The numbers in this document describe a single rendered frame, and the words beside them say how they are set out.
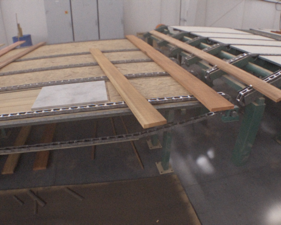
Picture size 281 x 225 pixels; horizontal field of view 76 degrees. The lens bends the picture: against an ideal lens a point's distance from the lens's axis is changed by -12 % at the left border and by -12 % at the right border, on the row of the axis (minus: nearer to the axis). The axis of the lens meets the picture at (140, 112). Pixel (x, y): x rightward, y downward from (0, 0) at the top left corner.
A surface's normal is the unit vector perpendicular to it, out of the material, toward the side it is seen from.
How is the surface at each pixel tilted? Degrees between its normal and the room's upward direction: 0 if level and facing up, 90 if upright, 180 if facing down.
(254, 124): 90
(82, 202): 0
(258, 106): 90
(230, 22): 91
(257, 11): 87
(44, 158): 0
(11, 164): 0
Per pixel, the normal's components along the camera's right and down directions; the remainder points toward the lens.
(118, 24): 0.22, 0.48
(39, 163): 0.00, -0.88
